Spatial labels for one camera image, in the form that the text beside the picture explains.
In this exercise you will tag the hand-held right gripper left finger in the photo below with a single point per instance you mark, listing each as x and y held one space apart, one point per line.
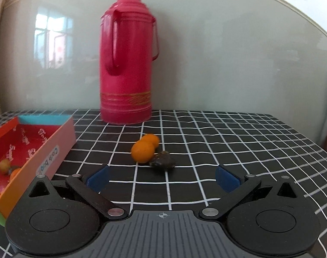
99 179

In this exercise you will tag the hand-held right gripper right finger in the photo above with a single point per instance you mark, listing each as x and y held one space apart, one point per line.
228 180

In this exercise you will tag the colourful cardboard box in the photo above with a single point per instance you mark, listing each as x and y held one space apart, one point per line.
45 150

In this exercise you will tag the dark shrivelled fruit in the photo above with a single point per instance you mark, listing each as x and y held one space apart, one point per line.
162 161

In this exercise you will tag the large orange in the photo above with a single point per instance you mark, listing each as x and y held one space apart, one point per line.
15 174

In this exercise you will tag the small orange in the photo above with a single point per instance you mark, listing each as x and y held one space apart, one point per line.
4 165

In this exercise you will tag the black checked tablecloth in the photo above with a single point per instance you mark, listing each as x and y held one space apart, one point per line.
233 145

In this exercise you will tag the red thermos flask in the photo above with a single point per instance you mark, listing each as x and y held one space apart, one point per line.
125 67

